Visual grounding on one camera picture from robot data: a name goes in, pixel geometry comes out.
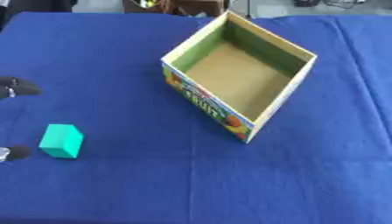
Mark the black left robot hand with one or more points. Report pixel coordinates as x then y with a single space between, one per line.
20 87

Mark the open cardboard box green inside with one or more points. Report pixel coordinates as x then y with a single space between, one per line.
240 74

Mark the teal rectangular block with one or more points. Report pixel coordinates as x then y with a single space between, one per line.
61 141

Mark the brown wooden furniture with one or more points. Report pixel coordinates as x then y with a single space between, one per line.
176 5

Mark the black tripod leg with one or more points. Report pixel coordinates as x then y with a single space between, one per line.
248 10

